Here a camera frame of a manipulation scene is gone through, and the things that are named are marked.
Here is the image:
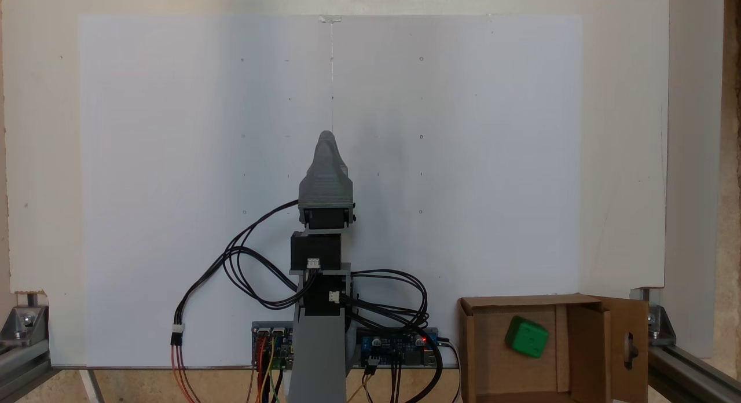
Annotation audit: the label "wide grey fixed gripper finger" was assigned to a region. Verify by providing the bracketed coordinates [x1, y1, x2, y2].
[298, 130, 354, 210]

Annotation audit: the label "green die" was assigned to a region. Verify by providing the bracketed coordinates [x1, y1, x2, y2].
[504, 316, 551, 360]

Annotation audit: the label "blue circuit board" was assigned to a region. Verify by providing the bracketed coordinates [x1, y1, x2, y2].
[354, 327, 442, 368]

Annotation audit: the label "white paper sheet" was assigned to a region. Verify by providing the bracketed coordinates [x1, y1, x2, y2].
[77, 14, 583, 369]

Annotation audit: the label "brown cardboard box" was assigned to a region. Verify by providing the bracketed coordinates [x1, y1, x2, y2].
[457, 293, 650, 403]

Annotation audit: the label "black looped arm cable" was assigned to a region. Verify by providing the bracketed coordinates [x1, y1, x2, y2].
[222, 199, 307, 310]
[346, 269, 445, 403]

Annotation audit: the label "black cable with white connector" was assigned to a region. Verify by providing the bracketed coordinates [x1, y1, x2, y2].
[170, 247, 300, 349]

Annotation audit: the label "yellow and green jumper wires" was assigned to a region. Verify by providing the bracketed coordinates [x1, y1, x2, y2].
[245, 332, 288, 403]

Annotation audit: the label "red and orange wires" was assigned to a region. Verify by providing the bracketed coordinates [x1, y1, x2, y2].
[170, 344, 201, 403]

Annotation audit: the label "metal corner bracket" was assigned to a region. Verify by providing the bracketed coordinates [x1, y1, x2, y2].
[630, 287, 677, 347]
[0, 292, 50, 341]

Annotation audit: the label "aluminium frame post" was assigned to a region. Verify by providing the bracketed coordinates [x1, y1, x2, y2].
[0, 332, 52, 403]
[647, 344, 741, 403]

